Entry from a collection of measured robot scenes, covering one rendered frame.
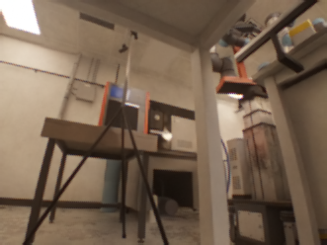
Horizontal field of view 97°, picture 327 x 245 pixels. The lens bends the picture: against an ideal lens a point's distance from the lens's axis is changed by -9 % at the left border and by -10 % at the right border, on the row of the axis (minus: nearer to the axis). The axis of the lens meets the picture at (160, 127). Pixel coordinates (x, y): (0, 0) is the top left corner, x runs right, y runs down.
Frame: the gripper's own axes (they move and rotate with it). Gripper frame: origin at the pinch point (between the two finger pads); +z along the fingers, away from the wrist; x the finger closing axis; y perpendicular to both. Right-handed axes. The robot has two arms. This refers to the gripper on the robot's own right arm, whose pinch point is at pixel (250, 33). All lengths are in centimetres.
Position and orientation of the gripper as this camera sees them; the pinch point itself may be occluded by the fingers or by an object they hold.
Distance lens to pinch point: 112.2
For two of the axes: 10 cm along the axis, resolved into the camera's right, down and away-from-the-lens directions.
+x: -9.9, 1.2, 0.3
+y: 1.1, 7.0, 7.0
